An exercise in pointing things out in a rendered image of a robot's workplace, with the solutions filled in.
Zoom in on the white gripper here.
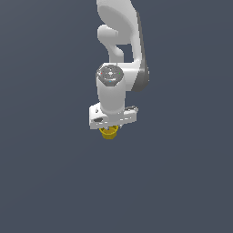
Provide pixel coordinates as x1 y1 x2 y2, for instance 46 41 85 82
88 102 139 130

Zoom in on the small yellow cup object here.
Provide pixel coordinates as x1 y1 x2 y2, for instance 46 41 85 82
98 125 119 140

